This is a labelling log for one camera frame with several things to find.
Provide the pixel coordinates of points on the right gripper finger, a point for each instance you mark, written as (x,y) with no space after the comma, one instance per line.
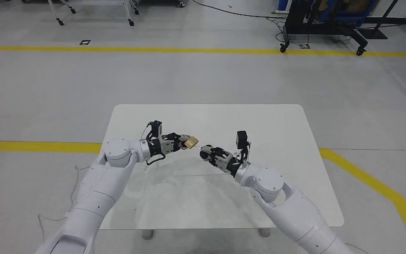
(214,150)
(207,157)

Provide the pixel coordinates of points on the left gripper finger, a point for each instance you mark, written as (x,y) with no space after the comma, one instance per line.
(178,146)
(177,137)

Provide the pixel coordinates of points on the black wheeled cart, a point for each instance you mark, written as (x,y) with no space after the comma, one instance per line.
(320,22)

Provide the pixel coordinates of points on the square floor socket plate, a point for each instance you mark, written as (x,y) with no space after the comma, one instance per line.
(84,42)
(304,46)

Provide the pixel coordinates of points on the white wheeled rack legs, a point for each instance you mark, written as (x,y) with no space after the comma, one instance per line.
(130,12)
(60,12)

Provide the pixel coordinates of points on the brass padlock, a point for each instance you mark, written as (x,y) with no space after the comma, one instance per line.
(191,142)

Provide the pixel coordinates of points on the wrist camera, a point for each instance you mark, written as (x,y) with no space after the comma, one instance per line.
(242,139)
(155,128)

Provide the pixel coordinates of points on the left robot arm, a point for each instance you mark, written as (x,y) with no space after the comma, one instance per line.
(101,190)

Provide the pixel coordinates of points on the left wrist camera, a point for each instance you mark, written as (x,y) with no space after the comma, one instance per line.
(155,128)

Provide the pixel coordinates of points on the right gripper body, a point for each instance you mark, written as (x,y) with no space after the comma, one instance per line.
(229,162)

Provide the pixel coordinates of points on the white table with rounded corners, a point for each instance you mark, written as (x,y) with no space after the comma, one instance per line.
(203,197)

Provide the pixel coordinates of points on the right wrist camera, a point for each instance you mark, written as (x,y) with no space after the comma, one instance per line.
(242,139)

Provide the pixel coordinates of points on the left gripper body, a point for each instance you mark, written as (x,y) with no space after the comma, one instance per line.
(161,146)

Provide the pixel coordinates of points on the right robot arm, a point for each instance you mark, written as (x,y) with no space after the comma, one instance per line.
(295,216)

